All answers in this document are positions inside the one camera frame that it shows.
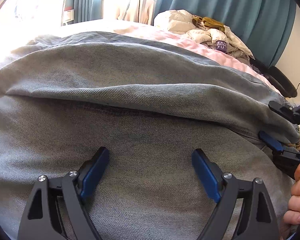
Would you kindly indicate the beige cloth over radiator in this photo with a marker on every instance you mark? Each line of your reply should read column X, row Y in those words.
column 139, row 11

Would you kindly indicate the person's right hand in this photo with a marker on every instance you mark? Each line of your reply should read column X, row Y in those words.
column 292, row 216

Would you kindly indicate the pastel rainbow duvet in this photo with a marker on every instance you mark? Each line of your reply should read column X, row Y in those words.
column 14, row 35

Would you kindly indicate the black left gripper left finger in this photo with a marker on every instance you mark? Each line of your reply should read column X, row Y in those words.
column 41, row 217

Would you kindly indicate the black bed headboard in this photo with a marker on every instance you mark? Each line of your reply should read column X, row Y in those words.
column 275, row 77

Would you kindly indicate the blue denim jeans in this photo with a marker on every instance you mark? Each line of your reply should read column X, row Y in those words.
column 150, row 104

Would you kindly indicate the cream puffer jacket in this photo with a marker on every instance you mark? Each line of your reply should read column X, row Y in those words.
column 180, row 22

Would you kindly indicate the mustard yellow garment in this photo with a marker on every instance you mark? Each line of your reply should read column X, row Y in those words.
column 207, row 23

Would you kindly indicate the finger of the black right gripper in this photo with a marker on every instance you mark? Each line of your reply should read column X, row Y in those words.
column 284, row 110
column 272, row 143

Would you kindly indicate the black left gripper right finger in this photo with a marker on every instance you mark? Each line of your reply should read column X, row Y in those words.
column 257, row 219

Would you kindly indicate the white side cabinet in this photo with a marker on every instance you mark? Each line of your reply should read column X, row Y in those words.
column 67, row 15

